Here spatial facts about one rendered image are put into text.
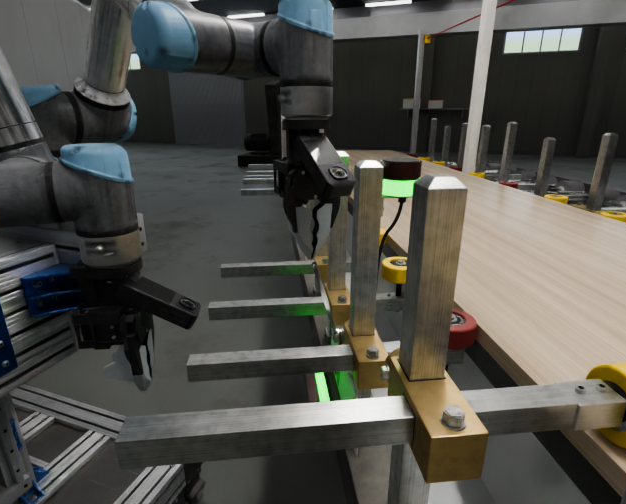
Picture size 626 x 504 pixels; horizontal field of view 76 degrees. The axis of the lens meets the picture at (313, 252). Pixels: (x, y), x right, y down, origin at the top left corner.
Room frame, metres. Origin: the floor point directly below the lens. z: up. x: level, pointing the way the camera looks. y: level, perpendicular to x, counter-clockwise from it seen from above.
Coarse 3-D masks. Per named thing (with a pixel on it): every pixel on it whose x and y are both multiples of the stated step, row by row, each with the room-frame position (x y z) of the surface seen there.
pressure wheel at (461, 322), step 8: (456, 312) 0.59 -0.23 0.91; (464, 312) 0.59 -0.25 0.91; (456, 320) 0.57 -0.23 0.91; (464, 320) 0.57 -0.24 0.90; (472, 320) 0.56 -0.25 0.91; (456, 328) 0.54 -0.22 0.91; (464, 328) 0.54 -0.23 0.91; (472, 328) 0.54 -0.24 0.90; (456, 336) 0.53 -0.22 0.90; (464, 336) 0.53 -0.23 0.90; (472, 336) 0.54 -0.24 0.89; (448, 344) 0.53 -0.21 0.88; (456, 344) 0.53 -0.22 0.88; (464, 344) 0.53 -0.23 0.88; (472, 344) 0.55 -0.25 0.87
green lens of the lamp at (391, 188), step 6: (384, 180) 0.59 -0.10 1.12; (390, 180) 0.58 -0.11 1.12; (414, 180) 0.58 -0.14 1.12; (384, 186) 0.58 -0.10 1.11; (390, 186) 0.58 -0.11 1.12; (396, 186) 0.57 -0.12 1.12; (402, 186) 0.57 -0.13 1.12; (408, 186) 0.57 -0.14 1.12; (384, 192) 0.58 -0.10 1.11; (390, 192) 0.58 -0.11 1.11; (396, 192) 0.57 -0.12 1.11; (402, 192) 0.57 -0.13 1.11; (408, 192) 0.57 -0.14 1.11
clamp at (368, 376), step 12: (348, 324) 0.61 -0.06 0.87; (348, 336) 0.58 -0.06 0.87; (360, 336) 0.58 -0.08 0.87; (372, 336) 0.58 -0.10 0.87; (360, 348) 0.54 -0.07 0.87; (384, 348) 0.54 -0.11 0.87; (360, 360) 0.51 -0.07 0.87; (372, 360) 0.51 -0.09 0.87; (384, 360) 0.51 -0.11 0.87; (360, 372) 0.50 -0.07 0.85; (372, 372) 0.51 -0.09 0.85; (360, 384) 0.50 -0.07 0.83; (372, 384) 0.51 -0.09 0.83; (384, 384) 0.51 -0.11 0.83
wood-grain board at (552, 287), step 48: (480, 192) 1.65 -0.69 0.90; (480, 240) 1.00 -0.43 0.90; (528, 240) 1.00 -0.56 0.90; (576, 240) 1.00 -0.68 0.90; (624, 240) 1.00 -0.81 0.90; (480, 288) 0.70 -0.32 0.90; (528, 288) 0.70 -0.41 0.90; (576, 288) 0.70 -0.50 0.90; (624, 288) 0.70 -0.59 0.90; (480, 336) 0.55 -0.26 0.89; (528, 336) 0.53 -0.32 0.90; (576, 336) 0.53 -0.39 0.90; (624, 336) 0.53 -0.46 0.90; (528, 384) 0.43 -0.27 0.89; (576, 432) 0.35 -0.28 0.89; (624, 480) 0.29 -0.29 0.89
